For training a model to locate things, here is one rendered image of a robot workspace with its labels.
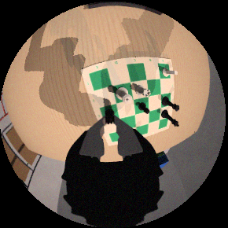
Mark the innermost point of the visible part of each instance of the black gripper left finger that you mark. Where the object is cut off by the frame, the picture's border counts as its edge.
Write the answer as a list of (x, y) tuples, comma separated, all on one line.
[(88, 145)]

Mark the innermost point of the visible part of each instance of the green and cream checkered chessboard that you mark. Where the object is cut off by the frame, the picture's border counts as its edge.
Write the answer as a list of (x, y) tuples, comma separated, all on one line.
[(102, 81)]

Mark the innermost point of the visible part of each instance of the white knight chess piece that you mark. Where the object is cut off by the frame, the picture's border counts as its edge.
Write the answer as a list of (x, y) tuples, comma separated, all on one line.
[(167, 72)]

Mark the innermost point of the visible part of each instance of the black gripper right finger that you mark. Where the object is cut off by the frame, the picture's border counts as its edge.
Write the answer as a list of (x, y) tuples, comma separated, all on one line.
[(132, 143)]

